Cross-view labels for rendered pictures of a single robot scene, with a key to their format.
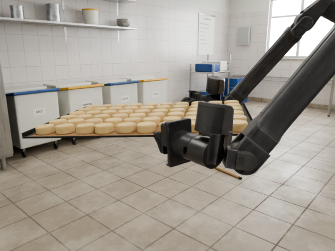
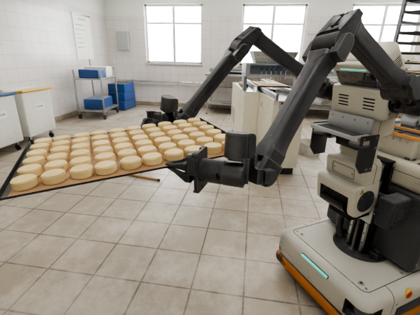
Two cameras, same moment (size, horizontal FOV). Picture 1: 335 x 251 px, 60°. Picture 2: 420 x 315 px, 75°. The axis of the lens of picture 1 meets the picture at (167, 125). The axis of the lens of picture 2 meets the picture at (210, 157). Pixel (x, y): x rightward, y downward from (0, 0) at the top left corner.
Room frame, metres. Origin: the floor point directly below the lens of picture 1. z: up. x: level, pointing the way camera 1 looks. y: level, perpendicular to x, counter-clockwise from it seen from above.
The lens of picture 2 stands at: (0.09, 0.29, 1.25)
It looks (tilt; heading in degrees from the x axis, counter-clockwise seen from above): 20 degrees down; 327
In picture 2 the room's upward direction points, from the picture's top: 1 degrees clockwise
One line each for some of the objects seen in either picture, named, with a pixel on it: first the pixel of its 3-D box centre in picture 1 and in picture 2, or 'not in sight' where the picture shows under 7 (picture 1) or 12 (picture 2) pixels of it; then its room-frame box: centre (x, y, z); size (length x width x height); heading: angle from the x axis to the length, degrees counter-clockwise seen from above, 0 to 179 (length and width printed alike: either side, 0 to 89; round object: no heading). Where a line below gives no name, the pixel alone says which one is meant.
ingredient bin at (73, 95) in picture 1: (76, 111); not in sight; (3.95, 1.27, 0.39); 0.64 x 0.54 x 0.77; 49
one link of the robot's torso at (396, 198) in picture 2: not in sight; (360, 203); (0.66, -0.94, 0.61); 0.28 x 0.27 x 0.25; 171
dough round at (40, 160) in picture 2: (69, 119); (34, 162); (0.89, 0.31, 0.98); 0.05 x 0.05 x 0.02
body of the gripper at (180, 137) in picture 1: (185, 144); (209, 170); (0.60, -0.04, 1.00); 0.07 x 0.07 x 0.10; 36
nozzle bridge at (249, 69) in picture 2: not in sight; (270, 77); (2.77, -2.38, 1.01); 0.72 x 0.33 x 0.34; 60
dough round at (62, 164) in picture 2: (76, 123); (56, 167); (0.82, 0.27, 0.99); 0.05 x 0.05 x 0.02
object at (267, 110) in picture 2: not in sight; (276, 129); (2.33, -2.12, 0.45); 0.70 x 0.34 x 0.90; 150
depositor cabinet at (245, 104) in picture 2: not in sight; (259, 114); (3.18, -2.62, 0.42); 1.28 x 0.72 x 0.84; 150
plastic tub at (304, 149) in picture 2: not in sight; (307, 147); (2.40, -2.85, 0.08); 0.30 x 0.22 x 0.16; 165
